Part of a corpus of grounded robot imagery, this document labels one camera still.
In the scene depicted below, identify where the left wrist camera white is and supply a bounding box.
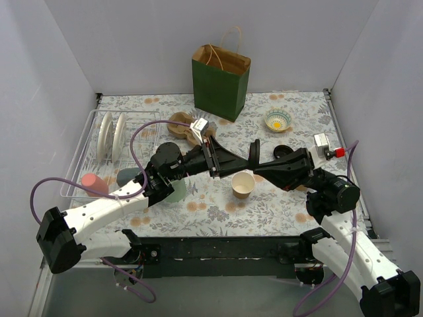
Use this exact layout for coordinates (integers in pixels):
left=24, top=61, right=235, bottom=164
left=190, top=118, right=209, bottom=145

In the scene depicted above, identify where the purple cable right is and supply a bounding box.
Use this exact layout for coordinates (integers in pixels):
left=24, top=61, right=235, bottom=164
left=293, top=140, right=360, bottom=317

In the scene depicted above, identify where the yellow patterned ceramic bowl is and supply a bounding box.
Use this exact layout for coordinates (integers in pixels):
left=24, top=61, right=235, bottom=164
left=264, top=108, right=292, bottom=132

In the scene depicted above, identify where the black coffee cup lid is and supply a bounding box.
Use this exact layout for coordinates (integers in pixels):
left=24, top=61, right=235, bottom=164
left=248, top=139, right=260, bottom=170

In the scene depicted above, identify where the white plate right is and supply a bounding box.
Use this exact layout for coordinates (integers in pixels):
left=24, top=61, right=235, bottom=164
left=111, top=113, right=127, bottom=162

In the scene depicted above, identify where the green paper bag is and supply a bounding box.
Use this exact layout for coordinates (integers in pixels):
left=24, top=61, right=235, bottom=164
left=192, top=26, right=251, bottom=122

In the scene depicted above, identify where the white wire dish rack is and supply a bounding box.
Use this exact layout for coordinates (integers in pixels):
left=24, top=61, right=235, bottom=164
left=60, top=110, right=161, bottom=202

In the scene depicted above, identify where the dark grey cup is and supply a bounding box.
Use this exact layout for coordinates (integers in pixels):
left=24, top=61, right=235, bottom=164
left=116, top=167, right=140, bottom=188

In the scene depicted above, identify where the green utensil cup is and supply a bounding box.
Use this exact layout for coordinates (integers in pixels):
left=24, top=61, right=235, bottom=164
left=164, top=179, right=186, bottom=203

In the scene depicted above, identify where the white plate left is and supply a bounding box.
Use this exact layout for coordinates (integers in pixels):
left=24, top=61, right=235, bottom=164
left=96, top=112, right=114, bottom=162

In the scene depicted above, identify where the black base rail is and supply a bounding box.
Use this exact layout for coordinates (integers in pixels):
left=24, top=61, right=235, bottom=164
left=107, top=234, right=325, bottom=285

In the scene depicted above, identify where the white plate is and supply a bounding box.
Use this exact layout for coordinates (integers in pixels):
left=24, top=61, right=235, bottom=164
left=111, top=113, right=127, bottom=162
left=96, top=112, right=114, bottom=162

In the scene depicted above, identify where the pink cup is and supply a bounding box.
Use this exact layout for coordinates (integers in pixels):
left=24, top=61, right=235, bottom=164
left=81, top=173, right=109, bottom=197

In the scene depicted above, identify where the purple cable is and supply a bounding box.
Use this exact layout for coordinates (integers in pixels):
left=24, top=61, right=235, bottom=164
left=293, top=140, right=360, bottom=317
left=29, top=120, right=192, bottom=304

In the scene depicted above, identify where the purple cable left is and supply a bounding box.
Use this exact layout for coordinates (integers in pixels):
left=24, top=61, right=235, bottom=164
left=29, top=120, right=192, bottom=304

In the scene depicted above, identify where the brown paper coffee cup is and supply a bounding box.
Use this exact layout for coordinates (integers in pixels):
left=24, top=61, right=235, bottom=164
left=231, top=172, right=255, bottom=199

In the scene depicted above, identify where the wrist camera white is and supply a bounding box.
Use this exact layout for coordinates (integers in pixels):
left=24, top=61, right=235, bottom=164
left=310, top=133, right=346, bottom=168
left=190, top=118, right=209, bottom=145

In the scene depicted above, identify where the brown cardboard cup carrier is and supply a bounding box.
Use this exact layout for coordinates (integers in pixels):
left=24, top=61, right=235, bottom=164
left=167, top=112, right=215, bottom=147

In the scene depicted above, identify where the floral tablecloth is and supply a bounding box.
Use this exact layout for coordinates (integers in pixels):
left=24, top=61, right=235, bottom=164
left=71, top=91, right=364, bottom=238

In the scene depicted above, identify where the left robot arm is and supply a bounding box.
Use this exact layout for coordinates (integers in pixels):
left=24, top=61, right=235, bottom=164
left=36, top=137, right=249, bottom=274

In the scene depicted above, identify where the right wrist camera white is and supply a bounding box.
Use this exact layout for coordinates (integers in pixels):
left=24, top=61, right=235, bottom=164
left=310, top=133, right=346, bottom=168

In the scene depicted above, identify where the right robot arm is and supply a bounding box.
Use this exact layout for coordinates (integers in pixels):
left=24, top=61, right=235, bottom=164
left=249, top=142, right=420, bottom=316

